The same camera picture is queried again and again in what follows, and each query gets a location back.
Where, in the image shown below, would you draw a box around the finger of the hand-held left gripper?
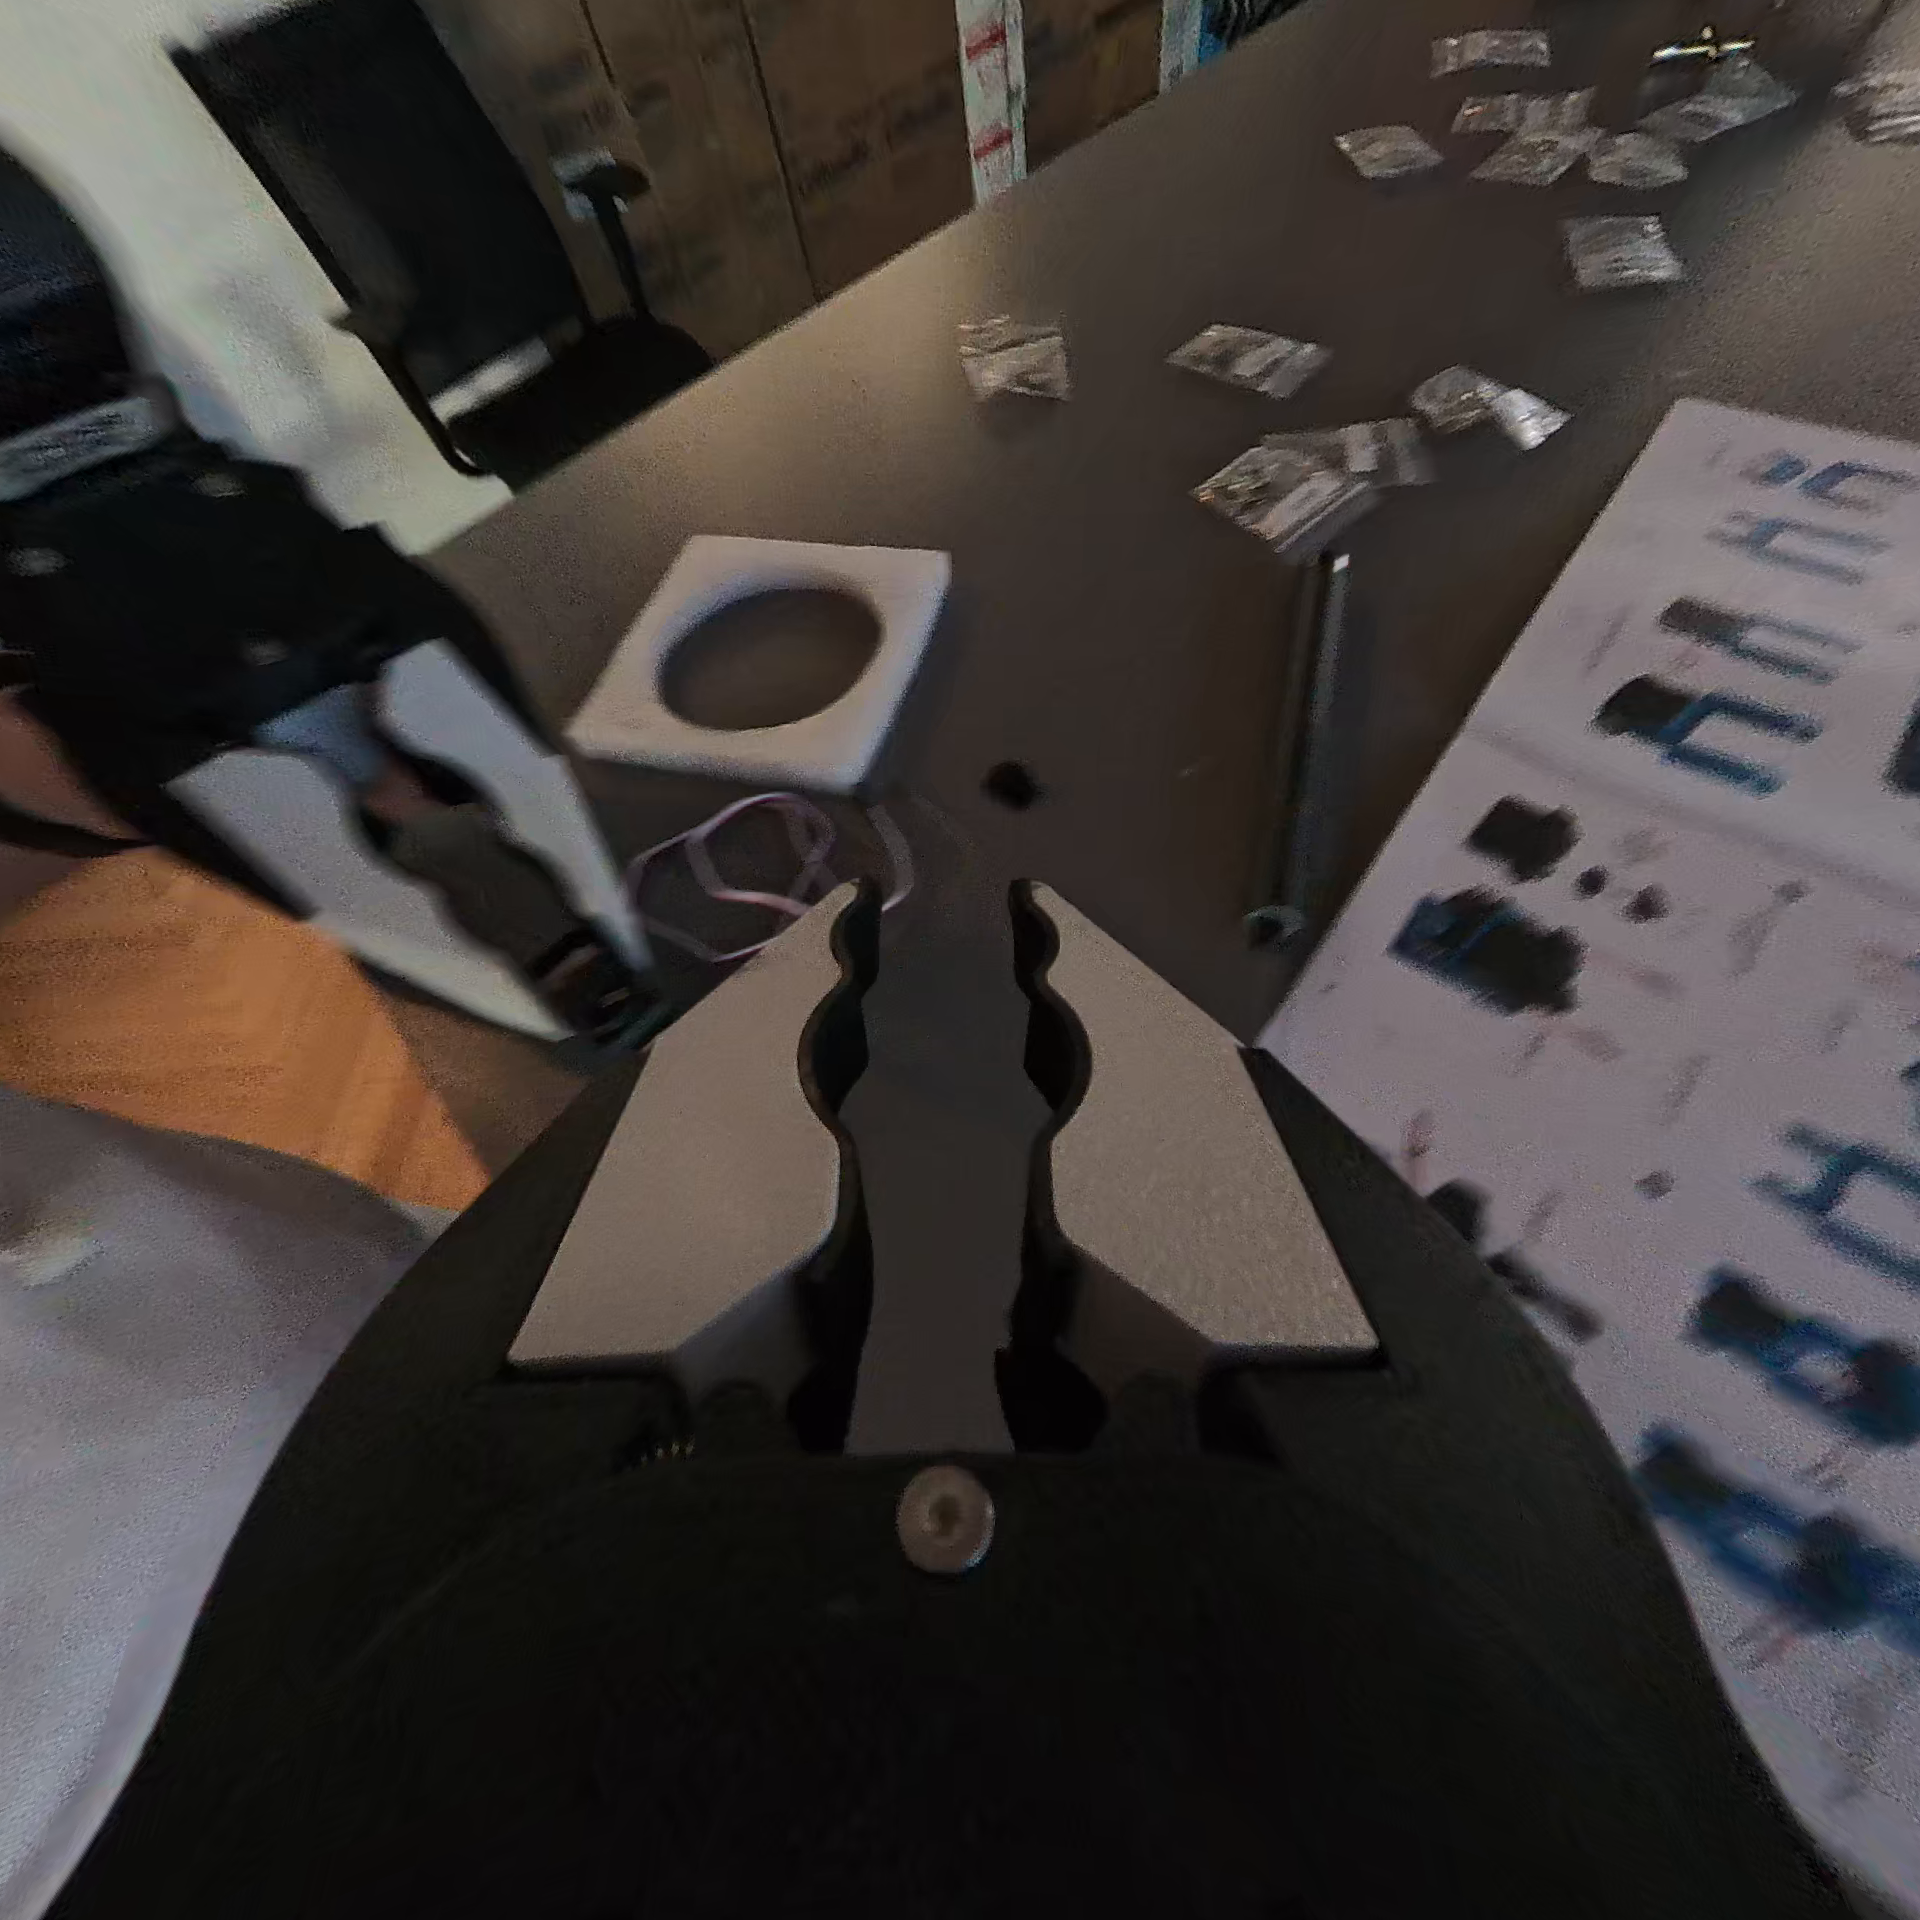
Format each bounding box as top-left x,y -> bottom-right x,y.
368,637 -> 656,976
164,747 -> 594,1040

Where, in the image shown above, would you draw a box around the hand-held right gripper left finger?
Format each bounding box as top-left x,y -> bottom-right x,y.
507,883 -> 880,1403

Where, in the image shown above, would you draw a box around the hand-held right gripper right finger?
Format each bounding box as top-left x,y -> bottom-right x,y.
1018,881 -> 1384,1449

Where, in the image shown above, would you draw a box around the red white servo cable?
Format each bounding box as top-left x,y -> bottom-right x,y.
626,791 -> 917,964

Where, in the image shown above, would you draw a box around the black electric screwdriver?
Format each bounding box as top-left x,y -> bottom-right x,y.
1242,549 -> 1355,952

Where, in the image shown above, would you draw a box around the dark grey desk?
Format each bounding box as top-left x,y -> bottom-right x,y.
428,0 -> 1920,1457

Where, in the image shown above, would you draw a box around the white foam square with hole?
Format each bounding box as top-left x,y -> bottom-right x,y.
566,535 -> 954,800

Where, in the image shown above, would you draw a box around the black office chair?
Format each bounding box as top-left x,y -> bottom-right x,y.
170,0 -> 720,485

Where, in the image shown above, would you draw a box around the printed instruction sheet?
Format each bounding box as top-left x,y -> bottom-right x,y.
1258,397 -> 1920,1900

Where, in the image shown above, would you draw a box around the stack of cardboard boxes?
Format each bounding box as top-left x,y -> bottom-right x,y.
420,0 -> 1322,369

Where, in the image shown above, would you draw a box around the scattered clear screw bags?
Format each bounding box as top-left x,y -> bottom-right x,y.
958,0 -> 1920,561

